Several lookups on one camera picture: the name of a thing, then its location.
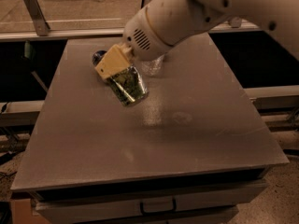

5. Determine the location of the left metal bracket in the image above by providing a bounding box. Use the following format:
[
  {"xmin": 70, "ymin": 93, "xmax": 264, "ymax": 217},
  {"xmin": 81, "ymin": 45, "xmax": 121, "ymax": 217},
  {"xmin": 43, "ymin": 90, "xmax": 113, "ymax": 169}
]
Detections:
[{"xmin": 23, "ymin": 0, "xmax": 50, "ymax": 36}]

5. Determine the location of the clear plastic bottle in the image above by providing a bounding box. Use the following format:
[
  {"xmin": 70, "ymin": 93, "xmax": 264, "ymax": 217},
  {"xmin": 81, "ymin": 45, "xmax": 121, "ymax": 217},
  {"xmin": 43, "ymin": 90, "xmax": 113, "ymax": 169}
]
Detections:
[{"xmin": 137, "ymin": 56, "xmax": 164, "ymax": 77}]

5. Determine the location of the green soda can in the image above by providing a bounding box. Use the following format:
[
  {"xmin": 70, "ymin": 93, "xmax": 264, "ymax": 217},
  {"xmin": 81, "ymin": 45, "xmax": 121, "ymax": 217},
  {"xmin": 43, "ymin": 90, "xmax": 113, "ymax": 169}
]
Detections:
[{"xmin": 107, "ymin": 65, "xmax": 149, "ymax": 106}]

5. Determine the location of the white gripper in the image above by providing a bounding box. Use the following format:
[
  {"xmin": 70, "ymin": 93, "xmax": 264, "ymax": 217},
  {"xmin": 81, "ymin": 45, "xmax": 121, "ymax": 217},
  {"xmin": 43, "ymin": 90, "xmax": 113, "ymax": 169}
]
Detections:
[{"xmin": 95, "ymin": 5, "xmax": 172, "ymax": 80}]

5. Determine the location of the metal rail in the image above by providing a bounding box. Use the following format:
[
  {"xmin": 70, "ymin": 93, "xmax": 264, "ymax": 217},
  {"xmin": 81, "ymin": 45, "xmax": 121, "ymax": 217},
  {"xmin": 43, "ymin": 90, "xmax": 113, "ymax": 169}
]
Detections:
[{"xmin": 0, "ymin": 21, "xmax": 260, "ymax": 42}]

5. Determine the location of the grey table cabinet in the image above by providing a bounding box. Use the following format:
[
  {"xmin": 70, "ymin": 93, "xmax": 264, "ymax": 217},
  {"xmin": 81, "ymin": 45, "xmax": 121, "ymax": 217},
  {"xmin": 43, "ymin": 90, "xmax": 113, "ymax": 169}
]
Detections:
[{"xmin": 12, "ymin": 35, "xmax": 287, "ymax": 224}]

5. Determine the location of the blue soda can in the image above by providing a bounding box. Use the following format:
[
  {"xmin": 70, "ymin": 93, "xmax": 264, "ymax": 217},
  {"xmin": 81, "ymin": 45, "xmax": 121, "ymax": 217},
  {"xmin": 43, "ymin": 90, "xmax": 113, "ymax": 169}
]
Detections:
[{"xmin": 93, "ymin": 50, "xmax": 107, "ymax": 66}]

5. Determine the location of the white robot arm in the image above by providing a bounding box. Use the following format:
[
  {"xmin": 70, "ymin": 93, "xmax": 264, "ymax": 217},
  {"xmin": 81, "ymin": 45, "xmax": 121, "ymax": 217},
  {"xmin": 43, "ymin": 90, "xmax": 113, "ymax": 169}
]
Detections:
[{"xmin": 95, "ymin": 0, "xmax": 299, "ymax": 80}]

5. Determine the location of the black drawer handle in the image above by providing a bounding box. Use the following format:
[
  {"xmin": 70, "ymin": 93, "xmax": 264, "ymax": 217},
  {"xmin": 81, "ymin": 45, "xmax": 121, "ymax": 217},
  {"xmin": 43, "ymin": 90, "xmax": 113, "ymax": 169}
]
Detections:
[{"xmin": 139, "ymin": 198, "xmax": 177, "ymax": 216}]

